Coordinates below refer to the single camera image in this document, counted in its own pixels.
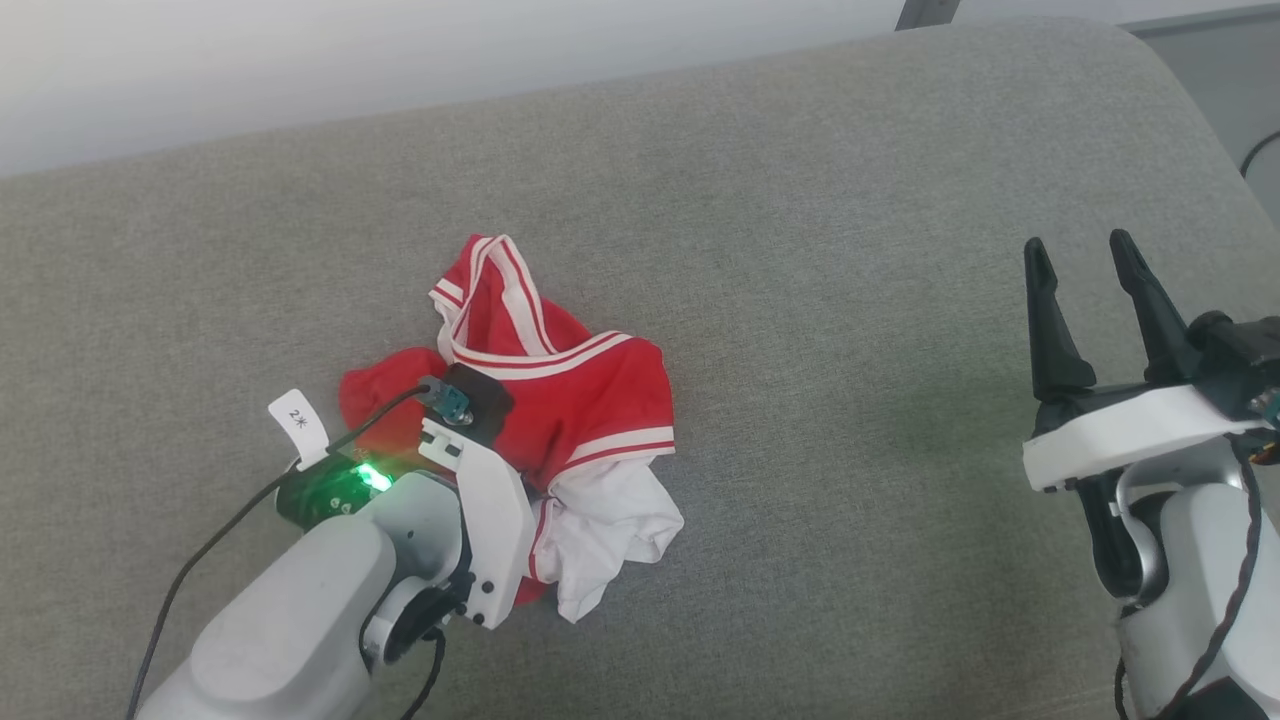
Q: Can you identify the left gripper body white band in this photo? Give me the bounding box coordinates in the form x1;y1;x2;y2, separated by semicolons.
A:
418;418;537;631

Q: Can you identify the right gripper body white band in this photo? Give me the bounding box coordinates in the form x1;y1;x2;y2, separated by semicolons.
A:
1021;380;1269;493

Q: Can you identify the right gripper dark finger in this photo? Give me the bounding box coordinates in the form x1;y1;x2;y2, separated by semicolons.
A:
1109;229;1203;387
1023;237;1098;403

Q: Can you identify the red and white garment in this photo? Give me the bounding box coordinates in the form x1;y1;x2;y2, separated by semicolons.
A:
338;234;686;625

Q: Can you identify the grey fabric sofa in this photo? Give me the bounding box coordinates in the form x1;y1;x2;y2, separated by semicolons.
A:
0;15;1280;720

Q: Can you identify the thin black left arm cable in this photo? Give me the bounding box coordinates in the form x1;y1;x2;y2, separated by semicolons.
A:
400;628;447;720

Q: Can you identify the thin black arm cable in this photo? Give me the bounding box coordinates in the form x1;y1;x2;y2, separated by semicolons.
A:
1113;430;1267;720
400;628;447;720

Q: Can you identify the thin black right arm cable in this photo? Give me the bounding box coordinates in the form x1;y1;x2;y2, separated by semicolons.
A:
1113;430;1267;720

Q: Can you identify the black cable on floor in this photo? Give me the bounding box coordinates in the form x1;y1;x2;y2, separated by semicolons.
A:
1240;130;1280;181

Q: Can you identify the teal plug black camera cable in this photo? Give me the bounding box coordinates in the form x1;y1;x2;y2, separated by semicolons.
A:
125;378;473;720

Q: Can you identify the dark grey metal post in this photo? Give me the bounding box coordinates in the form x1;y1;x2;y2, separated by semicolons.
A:
895;0;963;32

